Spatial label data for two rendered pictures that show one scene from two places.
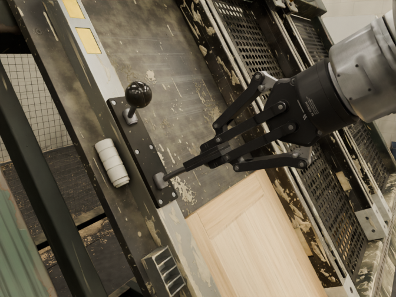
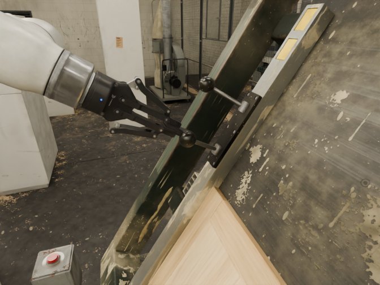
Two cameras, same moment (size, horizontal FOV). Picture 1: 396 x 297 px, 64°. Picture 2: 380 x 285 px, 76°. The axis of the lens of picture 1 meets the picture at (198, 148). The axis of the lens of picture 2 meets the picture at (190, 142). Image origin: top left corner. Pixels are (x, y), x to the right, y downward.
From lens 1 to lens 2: 87 cm
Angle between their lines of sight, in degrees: 114
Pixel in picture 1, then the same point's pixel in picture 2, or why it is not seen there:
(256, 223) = not seen: outside the picture
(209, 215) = (223, 215)
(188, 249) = (194, 191)
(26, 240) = (190, 118)
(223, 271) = (194, 237)
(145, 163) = (223, 135)
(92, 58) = (274, 63)
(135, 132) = (237, 117)
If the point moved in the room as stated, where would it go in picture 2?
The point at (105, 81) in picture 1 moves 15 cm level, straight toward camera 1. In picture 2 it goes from (264, 80) to (203, 76)
